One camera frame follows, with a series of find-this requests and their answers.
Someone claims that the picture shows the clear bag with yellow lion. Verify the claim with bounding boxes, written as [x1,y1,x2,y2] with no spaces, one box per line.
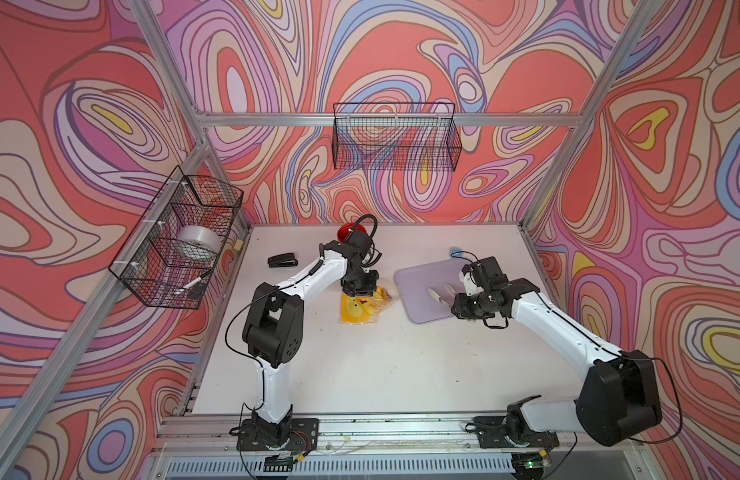
[340,287,393,325]

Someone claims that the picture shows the steel tongs with silicone tips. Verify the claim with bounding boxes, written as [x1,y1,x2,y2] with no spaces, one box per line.
[427,283,458,308]

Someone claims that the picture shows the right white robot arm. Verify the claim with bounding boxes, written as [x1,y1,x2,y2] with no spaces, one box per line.
[451,257,663,446]

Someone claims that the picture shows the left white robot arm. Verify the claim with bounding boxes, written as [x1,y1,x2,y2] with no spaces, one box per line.
[242,214,382,449]

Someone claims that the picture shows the red cylindrical cup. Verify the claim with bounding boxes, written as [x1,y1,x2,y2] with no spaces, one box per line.
[337,222,366,242]

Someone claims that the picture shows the lilac plastic tray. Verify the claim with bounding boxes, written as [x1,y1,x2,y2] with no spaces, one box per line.
[393,259,466,325]

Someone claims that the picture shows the white marker in basket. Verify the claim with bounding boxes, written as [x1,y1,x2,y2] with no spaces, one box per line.
[173,276,203,295]

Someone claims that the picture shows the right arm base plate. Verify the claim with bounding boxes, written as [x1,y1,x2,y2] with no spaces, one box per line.
[464,414,560,450]

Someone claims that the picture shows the black wire basket at back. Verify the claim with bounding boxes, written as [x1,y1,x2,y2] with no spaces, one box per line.
[332,100,463,172]

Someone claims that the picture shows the black wire basket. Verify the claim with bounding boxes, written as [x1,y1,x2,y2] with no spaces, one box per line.
[109,167,244,310]
[332,100,463,172]

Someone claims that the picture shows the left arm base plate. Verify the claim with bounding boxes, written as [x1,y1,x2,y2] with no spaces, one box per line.
[229,417,320,476]

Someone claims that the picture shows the black wire basket on left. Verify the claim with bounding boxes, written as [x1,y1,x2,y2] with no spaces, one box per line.
[109,167,244,310]

